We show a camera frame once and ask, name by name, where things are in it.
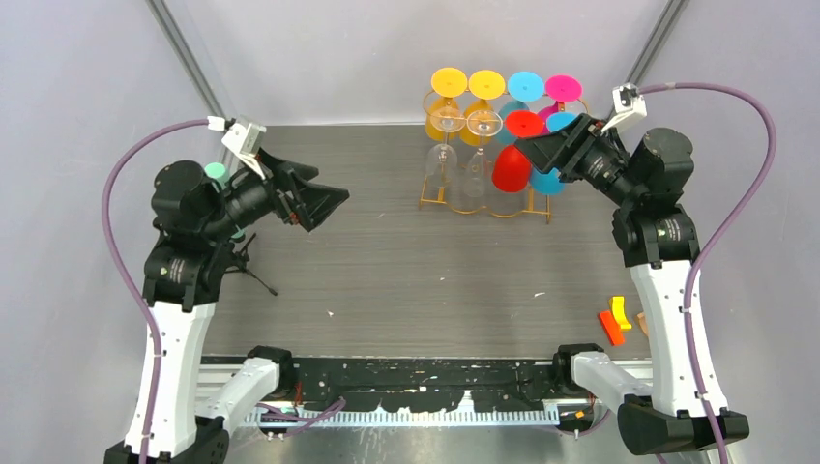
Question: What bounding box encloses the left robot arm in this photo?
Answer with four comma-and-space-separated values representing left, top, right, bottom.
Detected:
104, 152, 349, 463

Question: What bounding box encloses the mint green cup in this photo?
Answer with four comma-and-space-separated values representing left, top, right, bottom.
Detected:
204, 162, 246, 243

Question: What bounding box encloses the gold wire glass rack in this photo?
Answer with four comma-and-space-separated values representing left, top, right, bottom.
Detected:
418, 89, 589, 225

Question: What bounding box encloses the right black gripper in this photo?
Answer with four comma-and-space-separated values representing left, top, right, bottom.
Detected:
514, 111, 644, 206

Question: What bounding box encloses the right aluminium frame post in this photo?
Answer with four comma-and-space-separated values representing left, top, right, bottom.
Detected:
626, 0, 690, 85

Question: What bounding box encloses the right yellow wine glass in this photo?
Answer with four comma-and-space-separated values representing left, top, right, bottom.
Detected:
459, 70, 506, 147

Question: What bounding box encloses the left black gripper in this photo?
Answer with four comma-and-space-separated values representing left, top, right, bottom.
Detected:
202, 146, 348, 242

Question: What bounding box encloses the black tripod stand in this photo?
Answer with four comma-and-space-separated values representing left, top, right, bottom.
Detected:
223, 233, 279, 297

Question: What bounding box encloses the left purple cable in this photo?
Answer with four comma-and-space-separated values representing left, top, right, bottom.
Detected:
102, 117, 226, 464

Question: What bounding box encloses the yellow wine glass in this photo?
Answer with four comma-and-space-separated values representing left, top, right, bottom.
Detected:
424, 67, 468, 142
459, 70, 506, 147

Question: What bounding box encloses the left aluminium frame post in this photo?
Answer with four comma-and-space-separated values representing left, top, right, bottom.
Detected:
145, 0, 240, 169

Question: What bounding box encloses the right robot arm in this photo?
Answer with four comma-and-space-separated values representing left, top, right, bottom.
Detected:
515, 114, 750, 455

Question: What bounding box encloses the aluminium frame post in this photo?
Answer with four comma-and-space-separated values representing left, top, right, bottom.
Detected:
626, 0, 690, 85
145, 0, 240, 169

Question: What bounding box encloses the orange block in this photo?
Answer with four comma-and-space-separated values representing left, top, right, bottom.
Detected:
598, 311, 626, 346

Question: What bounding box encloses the clear wine glass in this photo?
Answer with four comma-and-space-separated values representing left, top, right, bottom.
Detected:
425, 104, 466, 188
462, 109, 503, 198

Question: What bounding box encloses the blue wine glass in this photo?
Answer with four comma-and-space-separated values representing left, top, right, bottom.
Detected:
495, 72, 544, 145
529, 111, 576, 196

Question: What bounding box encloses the yellow curved block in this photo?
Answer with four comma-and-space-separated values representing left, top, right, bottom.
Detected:
609, 296, 632, 332

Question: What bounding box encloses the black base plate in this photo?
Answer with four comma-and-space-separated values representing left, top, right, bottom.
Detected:
265, 358, 591, 413

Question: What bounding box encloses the red wine glass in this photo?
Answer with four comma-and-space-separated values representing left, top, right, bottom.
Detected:
491, 110, 544, 193

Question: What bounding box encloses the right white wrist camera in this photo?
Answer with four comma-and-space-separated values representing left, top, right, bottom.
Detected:
601, 83, 647, 132

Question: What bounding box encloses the left yellow wine glass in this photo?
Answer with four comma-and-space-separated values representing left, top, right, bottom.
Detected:
424, 67, 468, 142

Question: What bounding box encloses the pink wine glass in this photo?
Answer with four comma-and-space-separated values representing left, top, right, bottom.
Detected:
538, 74, 583, 121

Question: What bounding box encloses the tan wooden curved block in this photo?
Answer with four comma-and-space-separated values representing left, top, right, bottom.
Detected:
634, 312, 649, 336

